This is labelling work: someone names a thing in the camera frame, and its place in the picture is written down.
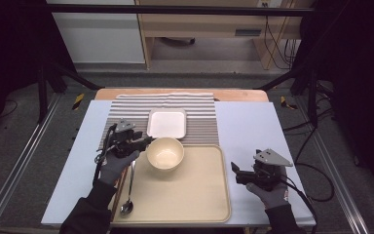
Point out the black frame bar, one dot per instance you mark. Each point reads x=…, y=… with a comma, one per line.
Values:
x=175, y=9

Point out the beige plastic tray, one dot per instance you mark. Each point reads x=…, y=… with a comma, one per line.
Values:
x=188, y=195

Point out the square white plate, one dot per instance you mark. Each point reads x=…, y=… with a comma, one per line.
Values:
x=167, y=124

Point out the striped placemat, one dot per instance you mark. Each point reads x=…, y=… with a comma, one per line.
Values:
x=201, y=120

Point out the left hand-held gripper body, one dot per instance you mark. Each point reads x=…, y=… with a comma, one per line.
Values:
x=123, y=143

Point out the person's left hand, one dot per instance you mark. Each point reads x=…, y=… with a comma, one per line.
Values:
x=117, y=167

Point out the white cabinet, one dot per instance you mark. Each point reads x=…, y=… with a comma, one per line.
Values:
x=97, y=39

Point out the metal spoon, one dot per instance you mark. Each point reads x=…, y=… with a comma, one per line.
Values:
x=127, y=206

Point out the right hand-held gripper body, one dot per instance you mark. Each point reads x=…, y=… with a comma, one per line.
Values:
x=266, y=172

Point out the light wooden desk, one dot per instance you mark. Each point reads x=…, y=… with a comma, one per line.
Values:
x=201, y=24

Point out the wooden table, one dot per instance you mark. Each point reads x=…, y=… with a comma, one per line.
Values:
x=240, y=95

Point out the aluminium floor rail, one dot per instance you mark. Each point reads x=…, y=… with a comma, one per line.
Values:
x=337, y=182
x=16, y=172

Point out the cream ceramic bowl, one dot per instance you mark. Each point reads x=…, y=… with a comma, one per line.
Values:
x=165, y=154

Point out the person's right hand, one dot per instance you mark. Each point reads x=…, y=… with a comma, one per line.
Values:
x=271, y=196

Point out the black metal stand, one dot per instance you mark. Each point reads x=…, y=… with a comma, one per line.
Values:
x=312, y=97
x=41, y=94

